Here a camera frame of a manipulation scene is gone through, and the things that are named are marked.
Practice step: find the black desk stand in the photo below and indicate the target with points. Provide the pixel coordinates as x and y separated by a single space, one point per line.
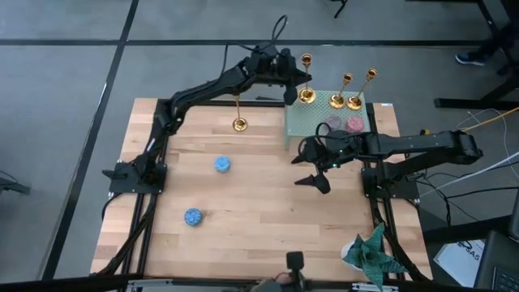
466 103

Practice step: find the black stand foot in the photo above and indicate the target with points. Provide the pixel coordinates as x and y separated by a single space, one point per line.
12 186

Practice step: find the black tripod leg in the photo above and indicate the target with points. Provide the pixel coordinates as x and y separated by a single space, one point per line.
340 9

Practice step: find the person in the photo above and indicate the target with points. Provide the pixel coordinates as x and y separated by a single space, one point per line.
503 38

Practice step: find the tall gold candlestick holder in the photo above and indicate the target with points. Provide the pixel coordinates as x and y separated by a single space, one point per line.
239 125
307 95

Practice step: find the person's shoe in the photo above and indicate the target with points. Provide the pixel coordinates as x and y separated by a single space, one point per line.
470 59

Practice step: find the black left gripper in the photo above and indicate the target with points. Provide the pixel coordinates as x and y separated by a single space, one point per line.
275 67

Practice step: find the medium gold candlestick holder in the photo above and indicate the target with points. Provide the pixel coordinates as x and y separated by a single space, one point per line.
354 103

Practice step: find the black laptop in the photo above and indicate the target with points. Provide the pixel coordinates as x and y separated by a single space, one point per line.
498 259

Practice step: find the green snake plant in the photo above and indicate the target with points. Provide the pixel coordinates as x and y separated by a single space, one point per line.
373 257

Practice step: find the white paper box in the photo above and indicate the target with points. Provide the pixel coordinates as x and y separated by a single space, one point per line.
458 259

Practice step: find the black side desk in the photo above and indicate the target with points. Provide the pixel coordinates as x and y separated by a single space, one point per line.
466 229

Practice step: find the white plant pot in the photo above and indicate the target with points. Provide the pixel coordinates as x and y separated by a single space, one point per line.
347 255

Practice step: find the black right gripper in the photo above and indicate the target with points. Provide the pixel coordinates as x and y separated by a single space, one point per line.
330 150

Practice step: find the green perforated metal shelf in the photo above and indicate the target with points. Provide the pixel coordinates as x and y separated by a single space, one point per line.
308 119

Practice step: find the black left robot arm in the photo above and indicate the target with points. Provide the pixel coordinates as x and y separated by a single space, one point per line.
202 87

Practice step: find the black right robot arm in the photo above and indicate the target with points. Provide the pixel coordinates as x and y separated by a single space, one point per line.
405 144

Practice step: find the wooden work table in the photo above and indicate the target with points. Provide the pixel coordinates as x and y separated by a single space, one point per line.
194 103

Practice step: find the short gold candlestick holder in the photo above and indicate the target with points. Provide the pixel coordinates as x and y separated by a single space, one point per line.
337 101

